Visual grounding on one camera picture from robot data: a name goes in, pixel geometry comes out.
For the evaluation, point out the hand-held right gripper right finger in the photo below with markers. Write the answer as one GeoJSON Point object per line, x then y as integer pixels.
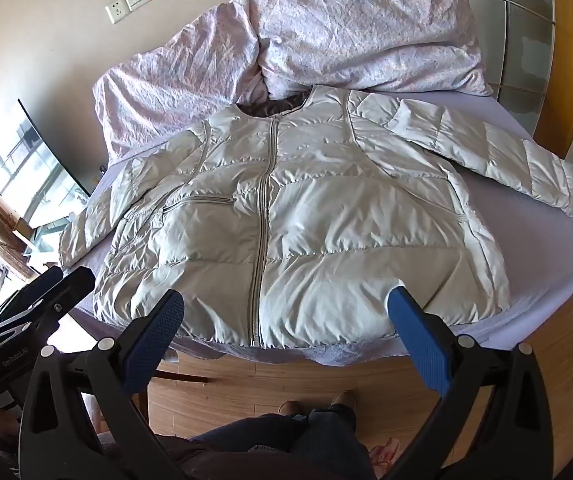
{"type": "Point", "coordinates": [419, 342]}

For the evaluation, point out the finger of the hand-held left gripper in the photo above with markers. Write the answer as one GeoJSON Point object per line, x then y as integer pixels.
{"type": "Point", "coordinates": [41, 282]}
{"type": "Point", "coordinates": [69, 290]}

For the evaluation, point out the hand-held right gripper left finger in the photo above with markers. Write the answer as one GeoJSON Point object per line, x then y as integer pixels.
{"type": "Point", "coordinates": [159, 342]}

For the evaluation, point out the white puffer jacket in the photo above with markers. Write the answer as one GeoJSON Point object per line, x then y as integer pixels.
{"type": "Point", "coordinates": [316, 210]}

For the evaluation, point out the glass television stand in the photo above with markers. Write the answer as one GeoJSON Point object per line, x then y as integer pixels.
{"type": "Point", "coordinates": [41, 242]}

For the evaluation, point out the pink item on floor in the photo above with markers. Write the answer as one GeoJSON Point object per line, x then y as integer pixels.
{"type": "Point", "coordinates": [382, 451]}

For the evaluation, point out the flat screen television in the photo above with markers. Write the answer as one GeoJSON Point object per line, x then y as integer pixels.
{"type": "Point", "coordinates": [41, 160]}

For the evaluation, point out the person's legs in jeans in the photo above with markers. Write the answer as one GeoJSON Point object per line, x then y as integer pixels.
{"type": "Point", "coordinates": [276, 450]}

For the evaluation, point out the bed with purple sheet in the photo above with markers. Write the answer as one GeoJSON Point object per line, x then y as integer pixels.
{"type": "Point", "coordinates": [541, 240]}

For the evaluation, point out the pink floral quilt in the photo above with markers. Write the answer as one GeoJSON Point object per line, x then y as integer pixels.
{"type": "Point", "coordinates": [341, 35]}

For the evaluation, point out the white wall socket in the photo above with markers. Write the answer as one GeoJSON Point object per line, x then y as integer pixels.
{"type": "Point", "coordinates": [116, 12]}

